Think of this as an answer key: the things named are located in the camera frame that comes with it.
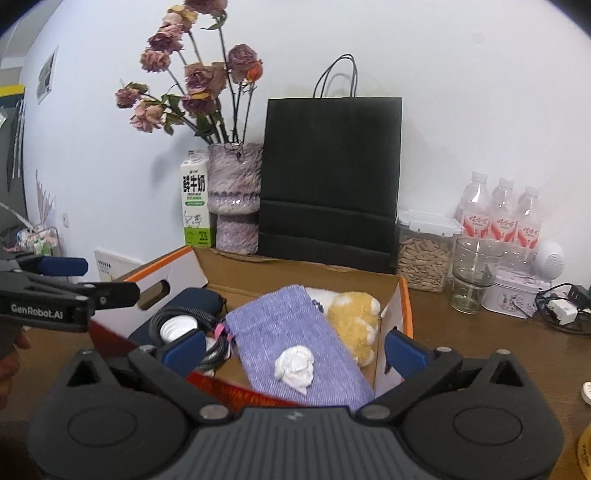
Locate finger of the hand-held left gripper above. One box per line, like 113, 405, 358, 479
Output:
14, 257, 89, 278
87, 281, 140, 320

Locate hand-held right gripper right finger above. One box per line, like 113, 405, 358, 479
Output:
358, 330, 527, 423

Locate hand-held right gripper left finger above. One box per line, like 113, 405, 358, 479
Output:
67, 329, 234, 423

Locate black braided cable coil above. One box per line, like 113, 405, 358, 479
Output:
148, 307, 236, 374

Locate navy blue soft case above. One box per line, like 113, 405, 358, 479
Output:
129, 287, 227, 347

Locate yellow and white plush toy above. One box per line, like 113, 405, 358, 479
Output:
305, 287, 383, 367

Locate purple fabric pouch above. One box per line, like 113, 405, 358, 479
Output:
225, 285, 375, 408

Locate white tissue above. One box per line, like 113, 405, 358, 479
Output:
274, 345, 315, 395

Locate red cardboard box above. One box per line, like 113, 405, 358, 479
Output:
90, 244, 414, 408

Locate person's left hand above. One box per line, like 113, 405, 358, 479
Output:
0, 332, 32, 409

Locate metal storage rack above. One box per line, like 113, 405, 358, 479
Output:
16, 225, 63, 259

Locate wooden desk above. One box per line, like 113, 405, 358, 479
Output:
111, 244, 591, 480

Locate clear container of seeds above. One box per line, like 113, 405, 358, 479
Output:
396, 210, 462, 294

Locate clear drinking glass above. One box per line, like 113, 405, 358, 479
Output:
450, 237, 504, 315

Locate white milk carton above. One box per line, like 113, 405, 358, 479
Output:
180, 148, 215, 247

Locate white tin box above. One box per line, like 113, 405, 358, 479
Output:
482, 269, 552, 319

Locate purple glass vase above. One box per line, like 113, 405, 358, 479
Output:
206, 142, 264, 254

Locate water bottle with red label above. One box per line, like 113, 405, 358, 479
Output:
455, 171, 492, 241
489, 178, 516, 245
512, 186, 543, 252

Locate white charger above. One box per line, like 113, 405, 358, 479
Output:
545, 298, 578, 324

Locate white round speaker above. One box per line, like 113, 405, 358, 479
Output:
531, 240, 565, 280

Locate black paper bag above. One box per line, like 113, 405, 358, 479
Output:
257, 54, 403, 275

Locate dried pink flowers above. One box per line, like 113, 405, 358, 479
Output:
115, 0, 264, 145

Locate purple flower wall sticker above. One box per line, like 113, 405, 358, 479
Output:
34, 170, 57, 227

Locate black charger cable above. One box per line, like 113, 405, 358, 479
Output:
536, 281, 591, 335

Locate wall poster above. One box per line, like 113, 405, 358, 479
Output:
36, 45, 59, 104

